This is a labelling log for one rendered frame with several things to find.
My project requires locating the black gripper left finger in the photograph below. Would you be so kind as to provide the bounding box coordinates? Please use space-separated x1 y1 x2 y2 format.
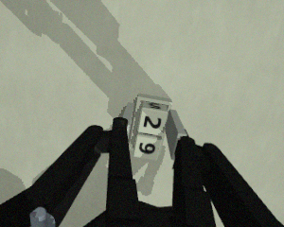
0 102 144 227

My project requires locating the grey cube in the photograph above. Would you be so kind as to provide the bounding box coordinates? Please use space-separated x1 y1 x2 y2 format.
133 130 162 160
137 100 169 136

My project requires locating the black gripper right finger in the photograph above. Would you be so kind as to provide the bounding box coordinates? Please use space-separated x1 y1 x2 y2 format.
165 109 284 227

